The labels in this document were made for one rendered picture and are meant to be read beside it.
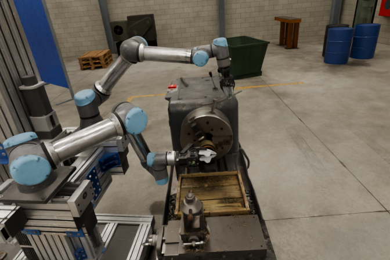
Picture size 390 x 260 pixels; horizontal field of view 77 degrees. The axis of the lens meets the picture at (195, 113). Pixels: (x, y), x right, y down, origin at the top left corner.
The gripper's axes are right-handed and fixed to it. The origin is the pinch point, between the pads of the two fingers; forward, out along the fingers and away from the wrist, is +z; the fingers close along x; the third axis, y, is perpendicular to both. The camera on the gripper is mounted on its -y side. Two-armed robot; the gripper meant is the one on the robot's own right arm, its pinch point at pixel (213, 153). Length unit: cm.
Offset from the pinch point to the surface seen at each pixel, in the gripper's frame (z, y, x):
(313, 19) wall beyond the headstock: 483, -1032, -44
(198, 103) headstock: -7.5, -33.1, 15.9
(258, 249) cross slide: 14, 48, -11
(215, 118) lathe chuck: 2.3, -15.1, 13.5
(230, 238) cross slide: 3.6, 42.7, -11.2
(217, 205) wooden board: 0.1, 17.3, -19.7
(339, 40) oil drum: 344, -539, -48
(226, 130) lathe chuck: 8.3, -15.2, 5.1
